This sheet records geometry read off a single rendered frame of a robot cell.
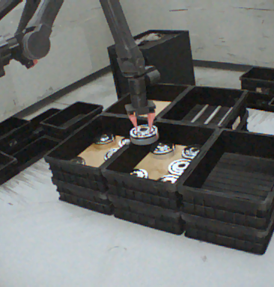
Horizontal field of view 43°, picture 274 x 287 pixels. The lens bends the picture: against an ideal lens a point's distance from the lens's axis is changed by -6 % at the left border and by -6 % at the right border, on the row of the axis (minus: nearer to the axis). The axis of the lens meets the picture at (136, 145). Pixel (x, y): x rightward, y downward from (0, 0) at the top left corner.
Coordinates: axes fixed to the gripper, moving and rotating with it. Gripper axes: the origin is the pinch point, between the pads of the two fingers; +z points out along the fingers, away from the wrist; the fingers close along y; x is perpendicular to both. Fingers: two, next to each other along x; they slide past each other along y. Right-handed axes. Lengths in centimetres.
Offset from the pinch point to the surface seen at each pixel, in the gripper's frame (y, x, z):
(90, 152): 20.8, -23.9, 17.3
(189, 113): -29, -38, 15
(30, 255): 51, 19, 33
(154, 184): 2.7, 24.9, 8.4
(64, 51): 34, -369, 35
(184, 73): -71, -181, 39
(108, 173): 15.9, 12.4, 8.5
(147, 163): -0.4, -3.4, 16.9
